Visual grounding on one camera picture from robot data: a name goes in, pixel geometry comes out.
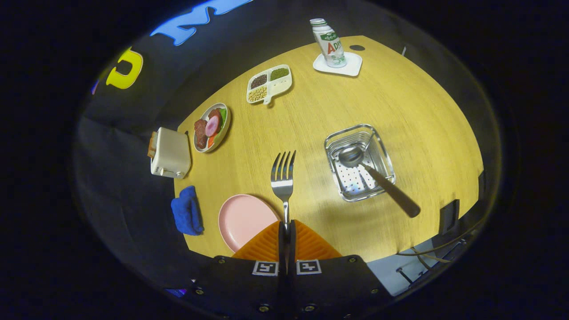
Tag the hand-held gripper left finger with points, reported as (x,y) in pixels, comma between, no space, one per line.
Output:
(240,284)

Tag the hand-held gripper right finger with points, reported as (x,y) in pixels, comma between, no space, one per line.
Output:
(338,284)

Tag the pink round plate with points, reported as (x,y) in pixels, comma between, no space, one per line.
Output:
(244,218)

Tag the blue folded cloth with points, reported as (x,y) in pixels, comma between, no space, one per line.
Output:
(186,211)

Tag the black table clamp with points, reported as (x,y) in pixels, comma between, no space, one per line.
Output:
(481,186)
(449,217)

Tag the orange carrot piece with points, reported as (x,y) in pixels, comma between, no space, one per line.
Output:
(211,141)

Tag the white toaster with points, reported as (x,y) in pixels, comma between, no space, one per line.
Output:
(172,153)

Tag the round grey food plate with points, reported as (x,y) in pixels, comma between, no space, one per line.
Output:
(223,133)

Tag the brown meat patty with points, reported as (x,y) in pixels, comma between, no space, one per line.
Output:
(214,113)
(201,133)

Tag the pink ham slice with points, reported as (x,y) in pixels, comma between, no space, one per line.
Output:
(212,126)

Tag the brown toast slice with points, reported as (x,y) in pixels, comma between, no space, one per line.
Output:
(152,144)

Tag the green lettuce leaf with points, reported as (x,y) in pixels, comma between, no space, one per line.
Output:
(223,115)

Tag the pile of yellow soybeans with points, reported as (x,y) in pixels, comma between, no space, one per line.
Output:
(258,94)

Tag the white divided tray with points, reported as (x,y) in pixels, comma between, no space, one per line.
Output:
(281,86)

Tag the pile of dark beans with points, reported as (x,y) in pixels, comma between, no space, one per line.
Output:
(258,81)

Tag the pile of green beans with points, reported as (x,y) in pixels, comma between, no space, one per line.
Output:
(279,74)

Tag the white square coaster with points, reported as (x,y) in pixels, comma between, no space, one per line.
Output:
(351,66)

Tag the black table grommet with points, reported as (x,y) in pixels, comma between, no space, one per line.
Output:
(357,47)

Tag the white drink bottle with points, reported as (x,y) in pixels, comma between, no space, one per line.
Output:
(331,44)

